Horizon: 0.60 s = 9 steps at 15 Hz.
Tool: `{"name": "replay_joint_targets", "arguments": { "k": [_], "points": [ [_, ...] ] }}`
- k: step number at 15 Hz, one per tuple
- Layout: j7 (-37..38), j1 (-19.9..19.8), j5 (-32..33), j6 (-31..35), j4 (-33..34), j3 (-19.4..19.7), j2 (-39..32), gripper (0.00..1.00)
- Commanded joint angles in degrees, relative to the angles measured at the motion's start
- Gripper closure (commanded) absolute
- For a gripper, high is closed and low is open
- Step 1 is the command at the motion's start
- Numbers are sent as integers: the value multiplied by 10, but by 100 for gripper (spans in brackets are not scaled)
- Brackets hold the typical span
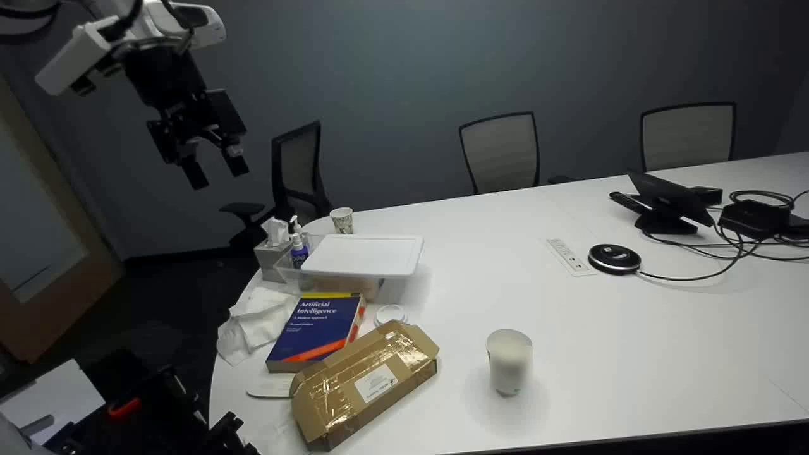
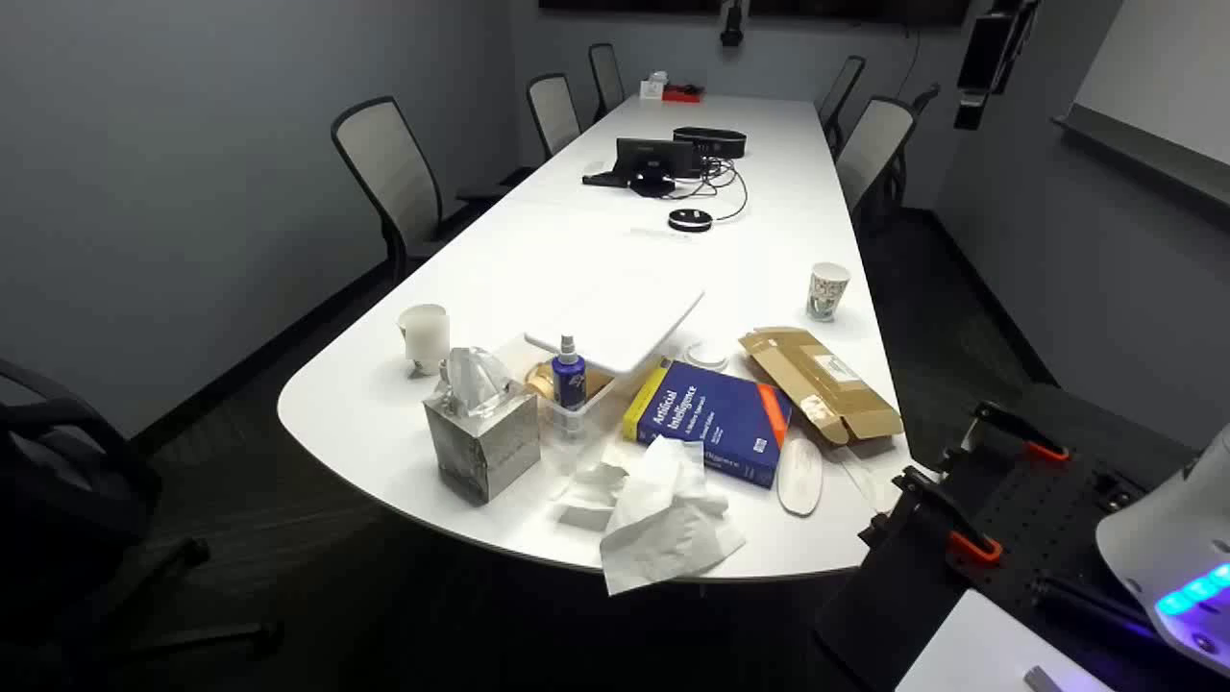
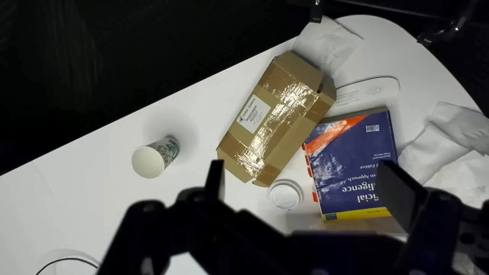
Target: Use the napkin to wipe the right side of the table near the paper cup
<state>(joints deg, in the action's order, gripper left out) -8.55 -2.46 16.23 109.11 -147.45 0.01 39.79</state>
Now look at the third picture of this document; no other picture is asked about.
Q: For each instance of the white flat napkin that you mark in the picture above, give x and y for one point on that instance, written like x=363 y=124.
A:
x=326 y=46

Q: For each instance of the white napkin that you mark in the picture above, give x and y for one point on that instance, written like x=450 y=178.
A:
x=326 y=46
x=448 y=147

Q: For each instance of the brown cardboard box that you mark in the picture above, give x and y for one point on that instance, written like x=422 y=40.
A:
x=276 y=116

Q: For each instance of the small white round lid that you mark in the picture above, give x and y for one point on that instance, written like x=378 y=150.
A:
x=285 y=196

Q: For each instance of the patterned paper cup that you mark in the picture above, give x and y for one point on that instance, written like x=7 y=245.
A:
x=153 y=159

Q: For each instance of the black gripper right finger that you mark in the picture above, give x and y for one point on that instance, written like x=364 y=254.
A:
x=402 y=196

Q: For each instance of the blue book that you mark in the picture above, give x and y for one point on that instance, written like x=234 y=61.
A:
x=352 y=162

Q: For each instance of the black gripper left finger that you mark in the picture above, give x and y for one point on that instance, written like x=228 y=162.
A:
x=216 y=181

